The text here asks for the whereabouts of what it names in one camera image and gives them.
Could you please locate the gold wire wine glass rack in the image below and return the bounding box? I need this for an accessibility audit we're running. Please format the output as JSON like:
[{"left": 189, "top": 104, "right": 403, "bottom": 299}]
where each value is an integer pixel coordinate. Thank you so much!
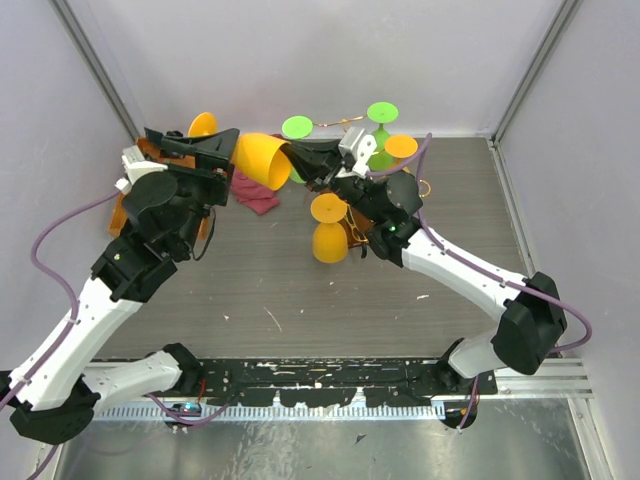
[{"left": 312, "top": 117, "right": 436, "bottom": 261}]

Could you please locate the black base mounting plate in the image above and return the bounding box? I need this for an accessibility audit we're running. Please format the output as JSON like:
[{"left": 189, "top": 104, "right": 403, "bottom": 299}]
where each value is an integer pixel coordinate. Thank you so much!
[{"left": 142, "top": 355, "right": 499, "bottom": 409}]

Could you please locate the orange plastic wine glass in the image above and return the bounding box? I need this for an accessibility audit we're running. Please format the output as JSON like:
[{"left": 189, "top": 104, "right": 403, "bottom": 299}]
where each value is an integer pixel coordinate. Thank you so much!
[{"left": 310, "top": 193, "right": 348, "bottom": 264}]

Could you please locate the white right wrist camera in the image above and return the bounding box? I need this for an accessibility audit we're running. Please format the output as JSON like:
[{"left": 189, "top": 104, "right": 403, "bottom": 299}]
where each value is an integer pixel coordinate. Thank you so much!
[{"left": 336, "top": 127, "right": 377, "bottom": 178}]

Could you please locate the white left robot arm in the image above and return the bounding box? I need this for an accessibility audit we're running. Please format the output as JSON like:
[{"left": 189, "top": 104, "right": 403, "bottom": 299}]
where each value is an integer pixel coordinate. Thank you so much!
[{"left": 1, "top": 128, "right": 240, "bottom": 445}]

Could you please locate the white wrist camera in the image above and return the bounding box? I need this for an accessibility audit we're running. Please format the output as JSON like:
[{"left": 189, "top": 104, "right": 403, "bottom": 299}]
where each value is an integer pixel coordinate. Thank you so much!
[
  {"left": 115, "top": 146, "right": 168, "bottom": 195},
  {"left": 336, "top": 127, "right": 377, "bottom": 178}
]

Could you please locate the dark folded cloth item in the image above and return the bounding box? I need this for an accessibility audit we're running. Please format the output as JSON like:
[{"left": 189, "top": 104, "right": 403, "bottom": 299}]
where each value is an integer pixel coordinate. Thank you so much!
[{"left": 144, "top": 127, "right": 184, "bottom": 148}]

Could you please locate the wooden compartment tray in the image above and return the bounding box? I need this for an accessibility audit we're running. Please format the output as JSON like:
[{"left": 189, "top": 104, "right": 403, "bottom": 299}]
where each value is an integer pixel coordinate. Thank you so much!
[{"left": 107, "top": 137, "right": 211, "bottom": 244}]

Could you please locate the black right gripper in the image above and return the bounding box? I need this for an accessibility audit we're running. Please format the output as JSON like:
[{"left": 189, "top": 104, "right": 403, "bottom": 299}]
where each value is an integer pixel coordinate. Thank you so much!
[{"left": 277, "top": 138, "right": 384, "bottom": 224}]

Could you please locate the green plastic wine glass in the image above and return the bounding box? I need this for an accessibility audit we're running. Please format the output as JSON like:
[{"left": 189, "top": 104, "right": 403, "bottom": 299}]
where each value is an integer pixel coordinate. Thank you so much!
[
  {"left": 366, "top": 101, "right": 399, "bottom": 171},
  {"left": 281, "top": 115, "right": 315, "bottom": 185}
]

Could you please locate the maroon cloth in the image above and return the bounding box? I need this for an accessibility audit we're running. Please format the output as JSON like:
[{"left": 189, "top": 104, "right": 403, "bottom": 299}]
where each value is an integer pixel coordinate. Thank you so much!
[{"left": 231, "top": 170, "right": 280, "bottom": 216}]

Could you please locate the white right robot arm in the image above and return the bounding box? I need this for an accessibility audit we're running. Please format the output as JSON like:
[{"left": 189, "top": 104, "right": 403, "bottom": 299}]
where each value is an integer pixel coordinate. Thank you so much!
[{"left": 282, "top": 140, "right": 567, "bottom": 394}]

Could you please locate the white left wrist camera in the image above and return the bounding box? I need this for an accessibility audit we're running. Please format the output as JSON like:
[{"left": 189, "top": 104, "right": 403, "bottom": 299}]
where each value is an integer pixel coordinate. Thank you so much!
[{"left": 115, "top": 146, "right": 168, "bottom": 195}]

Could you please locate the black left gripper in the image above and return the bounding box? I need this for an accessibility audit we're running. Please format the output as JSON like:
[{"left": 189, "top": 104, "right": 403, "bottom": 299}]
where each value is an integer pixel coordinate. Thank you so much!
[{"left": 163, "top": 128, "right": 241, "bottom": 255}]

